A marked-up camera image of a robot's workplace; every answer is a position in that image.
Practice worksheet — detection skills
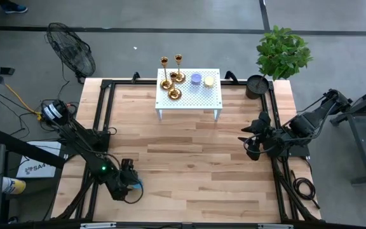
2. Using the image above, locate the black metal side stand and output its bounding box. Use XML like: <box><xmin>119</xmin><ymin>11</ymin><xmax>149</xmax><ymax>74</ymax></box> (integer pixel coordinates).
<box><xmin>330</xmin><ymin>81</ymin><xmax>366</xmax><ymax>186</ymax></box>

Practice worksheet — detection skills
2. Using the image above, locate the tall brass candlestick holder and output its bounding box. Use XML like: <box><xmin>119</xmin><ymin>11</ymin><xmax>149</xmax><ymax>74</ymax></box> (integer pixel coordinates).
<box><xmin>174</xmin><ymin>53</ymin><xmax>187</xmax><ymax>84</ymax></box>
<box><xmin>167</xmin><ymin>71</ymin><xmax>183</xmax><ymax>101</ymax></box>
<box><xmin>159</xmin><ymin>56</ymin><xmax>173</xmax><ymax>90</ymax></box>

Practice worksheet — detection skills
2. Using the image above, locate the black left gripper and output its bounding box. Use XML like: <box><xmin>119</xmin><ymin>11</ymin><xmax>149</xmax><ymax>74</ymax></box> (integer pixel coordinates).
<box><xmin>106</xmin><ymin>158</ymin><xmax>142</xmax><ymax>201</ymax></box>

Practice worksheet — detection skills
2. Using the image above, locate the person's foot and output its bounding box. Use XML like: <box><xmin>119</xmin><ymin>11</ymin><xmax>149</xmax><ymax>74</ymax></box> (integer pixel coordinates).
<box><xmin>1</xmin><ymin>1</ymin><xmax>29</xmax><ymax>15</ymax></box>

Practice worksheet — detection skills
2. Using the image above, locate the white printed cardboard box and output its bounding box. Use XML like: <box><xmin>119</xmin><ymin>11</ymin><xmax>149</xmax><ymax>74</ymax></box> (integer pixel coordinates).
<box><xmin>15</xmin><ymin>141</ymin><xmax>64</xmax><ymax>179</ymax></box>

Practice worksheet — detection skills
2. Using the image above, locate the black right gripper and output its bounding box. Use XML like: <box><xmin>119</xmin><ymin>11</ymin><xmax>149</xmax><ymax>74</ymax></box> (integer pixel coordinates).
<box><xmin>237</xmin><ymin>111</ymin><xmax>285</xmax><ymax>157</ymax></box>

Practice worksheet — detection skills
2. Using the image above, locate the white perforated metal shelf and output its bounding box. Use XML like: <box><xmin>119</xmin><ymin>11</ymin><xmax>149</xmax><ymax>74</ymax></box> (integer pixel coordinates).
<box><xmin>155</xmin><ymin>67</ymin><xmax>224</xmax><ymax>121</ymax></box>

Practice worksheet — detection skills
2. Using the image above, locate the black standing fan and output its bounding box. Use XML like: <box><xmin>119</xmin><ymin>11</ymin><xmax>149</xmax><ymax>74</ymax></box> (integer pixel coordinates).
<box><xmin>45</xmin><ymin>22</ymin><xmax>97</xmax><ymax>84</ymax></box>

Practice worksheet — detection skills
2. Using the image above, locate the black metal table frame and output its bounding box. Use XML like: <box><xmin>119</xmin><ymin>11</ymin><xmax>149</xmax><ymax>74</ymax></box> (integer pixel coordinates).
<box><xmin>51</xmin><ymin>78</ymin><xmax>322</xmax><ymax>229</ymax></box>

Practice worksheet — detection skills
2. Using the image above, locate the green leafy small tree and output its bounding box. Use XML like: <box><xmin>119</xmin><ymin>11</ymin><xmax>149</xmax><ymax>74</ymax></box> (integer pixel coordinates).
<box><xmin>255</xmin><ymin>25</ymin><xmax>314</xmax><ymax>81</ymax></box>

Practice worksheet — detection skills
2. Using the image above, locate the white and yellow bottle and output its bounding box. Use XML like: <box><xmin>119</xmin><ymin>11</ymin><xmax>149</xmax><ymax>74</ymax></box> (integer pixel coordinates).
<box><xmin>1</xmin><ymin>177</ymin><xmax>27</xmax><ymax>195</ymax></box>

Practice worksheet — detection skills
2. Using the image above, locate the black round plant pot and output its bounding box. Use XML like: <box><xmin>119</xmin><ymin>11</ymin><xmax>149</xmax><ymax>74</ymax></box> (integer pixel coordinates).
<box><xmin>245</xmin><ymin>74</ymin><xmax>270</xmax><ymax>100</ymax></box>

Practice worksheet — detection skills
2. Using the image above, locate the yellow cable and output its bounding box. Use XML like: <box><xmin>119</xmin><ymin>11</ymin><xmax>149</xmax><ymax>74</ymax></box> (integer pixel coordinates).
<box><xmin>4</xmin><ymin>83</ymin><xmax>41</xmax><ymax>117</ymax></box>

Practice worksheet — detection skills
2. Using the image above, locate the white label strip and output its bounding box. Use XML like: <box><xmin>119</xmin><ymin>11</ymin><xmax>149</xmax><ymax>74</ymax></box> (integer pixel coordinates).
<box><xmin>257</xmin><ymin>223</ymin><xmax>294</xmax><ymax>229</ymax></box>
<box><xmin>79</xmin><ymin>222</ymin><xmax>118</xmax><ymax>229</ymax></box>

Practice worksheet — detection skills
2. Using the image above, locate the coiled black cable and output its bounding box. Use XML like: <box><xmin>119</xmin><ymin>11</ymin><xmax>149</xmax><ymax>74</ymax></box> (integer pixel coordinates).
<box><xmin>292</xmin><ymin>176</ymin><xmax>321</xmax><ymax>210</ymax></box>

